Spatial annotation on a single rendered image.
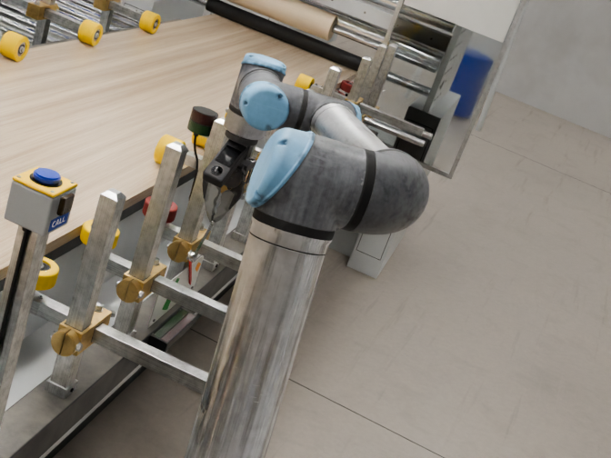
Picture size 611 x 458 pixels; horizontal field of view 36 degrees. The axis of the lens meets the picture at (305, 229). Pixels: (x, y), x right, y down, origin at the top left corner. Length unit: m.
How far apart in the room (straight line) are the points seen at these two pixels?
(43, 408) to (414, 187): 0.87
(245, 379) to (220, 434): 0.09
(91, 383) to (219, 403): 0.65
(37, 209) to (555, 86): 9.40
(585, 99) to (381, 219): 9.33
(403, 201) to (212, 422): 0.40
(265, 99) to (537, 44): 8.85
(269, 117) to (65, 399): 0.66
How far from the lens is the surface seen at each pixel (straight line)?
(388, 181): 1.26
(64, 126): 2.58
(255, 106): 1.78
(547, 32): 10.52
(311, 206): 1.23
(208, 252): 2.23
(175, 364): 1.78
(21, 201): 1.41
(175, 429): 3.07
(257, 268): 1.25
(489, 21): 4.22
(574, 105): 10.57
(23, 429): 1.77
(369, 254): 4.55
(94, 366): 1.97
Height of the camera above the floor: 1.78
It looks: 22 degrees down
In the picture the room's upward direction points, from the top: 20 degrees clockwise
